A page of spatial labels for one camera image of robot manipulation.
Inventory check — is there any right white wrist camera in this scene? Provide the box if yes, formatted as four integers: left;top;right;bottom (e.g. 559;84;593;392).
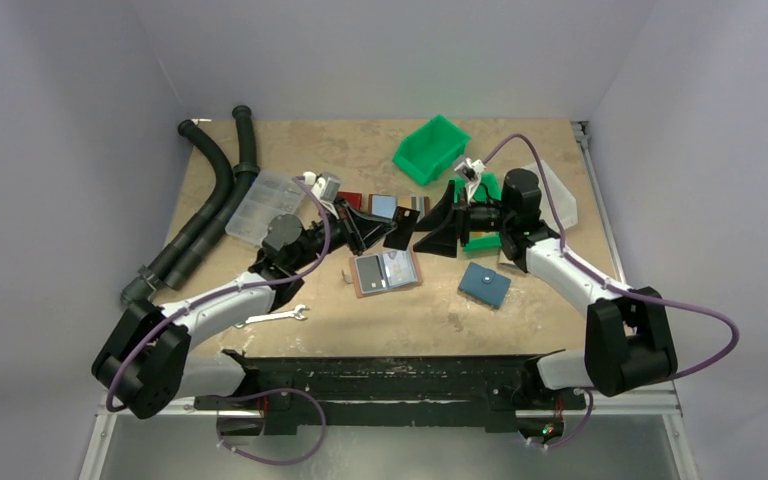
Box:
454;155;486;203

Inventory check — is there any black corrugated hose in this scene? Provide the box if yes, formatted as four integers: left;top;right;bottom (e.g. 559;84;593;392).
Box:
163;105;261;291
119;119;235;309

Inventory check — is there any aluminium frame rail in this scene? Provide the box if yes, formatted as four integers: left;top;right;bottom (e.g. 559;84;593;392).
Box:
561;383;700;479

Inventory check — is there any right black corrugated hose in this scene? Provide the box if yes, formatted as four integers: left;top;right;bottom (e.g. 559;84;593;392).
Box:
163;105;261;291

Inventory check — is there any silver VIP card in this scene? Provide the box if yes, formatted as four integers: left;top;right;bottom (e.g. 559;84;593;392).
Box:
382;250;418;288

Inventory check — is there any blue leather card holder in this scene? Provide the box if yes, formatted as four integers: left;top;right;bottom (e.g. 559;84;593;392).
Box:
458;262;511;310

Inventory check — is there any brown open card holder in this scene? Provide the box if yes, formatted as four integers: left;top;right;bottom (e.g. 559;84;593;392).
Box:
367;194;431;220

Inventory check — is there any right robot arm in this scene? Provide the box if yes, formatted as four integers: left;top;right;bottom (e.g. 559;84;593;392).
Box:
414;168;678;397

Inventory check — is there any large green plastic bin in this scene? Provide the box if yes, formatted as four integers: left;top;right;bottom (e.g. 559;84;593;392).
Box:
392;115;471;186

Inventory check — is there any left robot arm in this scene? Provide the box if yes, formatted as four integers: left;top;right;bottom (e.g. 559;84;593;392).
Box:
91;199;417;419

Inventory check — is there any silver wrench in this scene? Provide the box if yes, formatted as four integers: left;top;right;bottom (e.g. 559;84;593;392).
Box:
234;304;309;329

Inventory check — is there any left black corrugated hose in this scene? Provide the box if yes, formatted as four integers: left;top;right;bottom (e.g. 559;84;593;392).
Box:
119;119;235;309

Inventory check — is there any clear white plastic bin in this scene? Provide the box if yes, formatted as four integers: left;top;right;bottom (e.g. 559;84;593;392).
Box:
524;161;578;232

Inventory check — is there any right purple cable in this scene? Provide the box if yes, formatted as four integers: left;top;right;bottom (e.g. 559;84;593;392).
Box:
483;133;741;452

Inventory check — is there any pink leather card holder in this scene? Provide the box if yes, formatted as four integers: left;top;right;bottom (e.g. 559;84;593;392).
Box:
341;250;424;298

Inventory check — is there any red leather card holder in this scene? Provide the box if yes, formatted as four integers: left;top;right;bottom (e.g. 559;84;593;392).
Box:
337;191;363;211

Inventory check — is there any black VIP card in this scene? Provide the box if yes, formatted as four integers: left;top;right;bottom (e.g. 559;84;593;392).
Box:
355;255;387;295

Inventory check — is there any clear plastic organizer box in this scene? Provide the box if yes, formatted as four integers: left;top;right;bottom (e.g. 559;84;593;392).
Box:
225;171;305;247

